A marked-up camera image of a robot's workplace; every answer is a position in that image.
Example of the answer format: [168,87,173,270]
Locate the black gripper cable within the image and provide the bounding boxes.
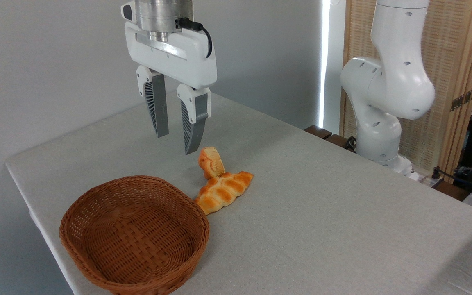
[177,18,213,58]

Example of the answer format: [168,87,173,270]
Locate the black power plug cable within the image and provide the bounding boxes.
[431,166,466,186]

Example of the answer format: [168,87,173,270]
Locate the brown wicker basket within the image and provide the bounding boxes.
[59,175,211,295]

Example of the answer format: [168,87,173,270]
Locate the long braided bread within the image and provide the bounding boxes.
[194,171,255,216]

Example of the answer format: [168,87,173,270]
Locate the bamboo folding screen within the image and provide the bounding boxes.
[340,0,472,175]

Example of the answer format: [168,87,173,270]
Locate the grey tablecloth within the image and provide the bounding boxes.
[5,87,472,295]

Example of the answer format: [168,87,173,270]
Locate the dark brown wooden slat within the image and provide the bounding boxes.
[304,125,333,140]
[326,134,356,153]

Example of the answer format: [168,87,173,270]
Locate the small round orange bread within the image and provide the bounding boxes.
[198,147,225,180]

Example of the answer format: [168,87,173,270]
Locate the brass screen hinge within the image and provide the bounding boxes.
[450,88,472,112]

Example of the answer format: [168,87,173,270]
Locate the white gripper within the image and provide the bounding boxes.
[125,21,218,156]

